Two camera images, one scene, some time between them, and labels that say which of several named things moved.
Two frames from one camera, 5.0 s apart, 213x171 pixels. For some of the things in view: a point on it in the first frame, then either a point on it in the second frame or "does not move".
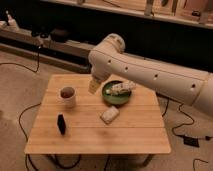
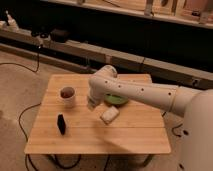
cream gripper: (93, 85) to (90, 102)
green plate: (114, 99) does not move
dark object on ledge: (59, 36) does not move
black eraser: (61, 123) does not move
